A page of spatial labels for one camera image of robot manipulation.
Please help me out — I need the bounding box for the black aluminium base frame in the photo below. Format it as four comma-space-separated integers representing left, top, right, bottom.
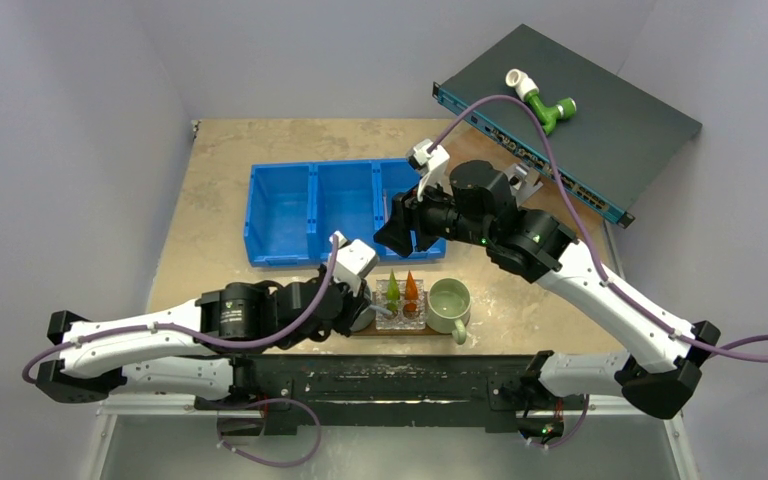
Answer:
99, 354, 683, 439

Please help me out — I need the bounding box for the grey ceramic mug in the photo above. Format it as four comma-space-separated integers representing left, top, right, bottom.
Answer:
350, 286, 376, 333

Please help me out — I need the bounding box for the orange toothpaste tube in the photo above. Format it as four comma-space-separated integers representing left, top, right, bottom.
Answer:
403, 271, 419, 317

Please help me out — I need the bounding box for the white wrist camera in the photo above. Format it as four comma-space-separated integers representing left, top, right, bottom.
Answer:
326, 230, 380, 297
406, 139, 450, 202

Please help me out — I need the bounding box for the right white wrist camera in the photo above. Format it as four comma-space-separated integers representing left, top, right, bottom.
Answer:
406, 139, 450, 202

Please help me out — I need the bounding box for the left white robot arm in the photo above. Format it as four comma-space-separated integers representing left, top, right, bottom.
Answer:
22, 264, 371, 404

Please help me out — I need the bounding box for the green white pipe fitting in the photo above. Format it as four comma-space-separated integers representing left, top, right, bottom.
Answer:
505, 68, 577, 135

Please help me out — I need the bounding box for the brown oval wooden tray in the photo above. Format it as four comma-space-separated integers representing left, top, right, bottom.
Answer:
352, 323, 444, 337

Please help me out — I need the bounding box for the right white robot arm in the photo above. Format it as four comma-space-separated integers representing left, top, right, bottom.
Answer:
374, 160, 720, 420

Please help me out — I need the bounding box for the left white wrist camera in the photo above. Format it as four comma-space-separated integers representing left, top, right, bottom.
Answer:
326, 230, 380, 297

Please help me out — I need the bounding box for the small metal bracket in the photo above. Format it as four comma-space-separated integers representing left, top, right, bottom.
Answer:
504, 164, 543, 205

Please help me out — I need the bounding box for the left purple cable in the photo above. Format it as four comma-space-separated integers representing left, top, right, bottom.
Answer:
21, 233, 342, 386

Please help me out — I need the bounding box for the green toothpaste tube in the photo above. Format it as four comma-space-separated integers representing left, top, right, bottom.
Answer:
385, 270, 401, 315

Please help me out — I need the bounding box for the clear acrylic holder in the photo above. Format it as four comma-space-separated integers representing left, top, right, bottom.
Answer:
373, 279, 427, 329

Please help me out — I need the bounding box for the dark network switch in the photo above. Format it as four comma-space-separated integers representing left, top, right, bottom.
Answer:
433, 24, 702, 228

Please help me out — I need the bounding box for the blue plastic bin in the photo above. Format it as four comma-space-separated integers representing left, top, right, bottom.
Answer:
243, 158, 446, 268

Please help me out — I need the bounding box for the pale green ceramic mug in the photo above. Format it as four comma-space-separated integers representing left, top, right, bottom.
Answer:
426, 278, 472, 345

